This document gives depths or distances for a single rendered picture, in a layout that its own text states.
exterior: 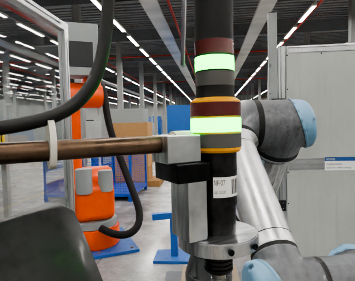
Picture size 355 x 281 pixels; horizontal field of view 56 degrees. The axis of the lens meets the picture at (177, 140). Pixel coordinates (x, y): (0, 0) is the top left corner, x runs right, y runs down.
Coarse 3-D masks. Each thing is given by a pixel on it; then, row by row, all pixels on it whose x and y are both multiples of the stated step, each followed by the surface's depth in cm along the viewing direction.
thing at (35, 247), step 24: (24, 216) 31; (48, 216) 32; (72, 216) 34; (0, 240) 28; (24, 240) 29; (48, 240) 31; (72, 240) 32; (0, 264) 27; (24, 264) 28; (48, 264) 29; (72, 264) 30; (96, 264) 32
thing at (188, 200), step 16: (176, 144) 25; (192, 144) 26; (160, 160) 26; (176, 160) 25; (192, 160) 26; (160, 176) 27; (176, 176) 25; (192, 176) 25; (208, 176) 26; (176, 192) 27; (192, 192) 26; (176, 208) 28; (192, 208) 26; (176, 224) 28; (192, 224) 26; (240, 224) 31; (192, 240) 26; (208, 240) 27; (224, 240) 27; (240, 240) 27; (256, 240) 27; (208, 256) 26; (224, 256) 26; (240, 256) 26
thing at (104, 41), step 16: (112, 0) 23; (112, 16) 24; (112, 32) 24; (96, 64) 23; (96, 80) 23; (80, 96) 23; (48, 112) 22; (64, 112) 22; (0, 128) 20; (16, 128) 21; (32, 128) 21; (48, 128) 22
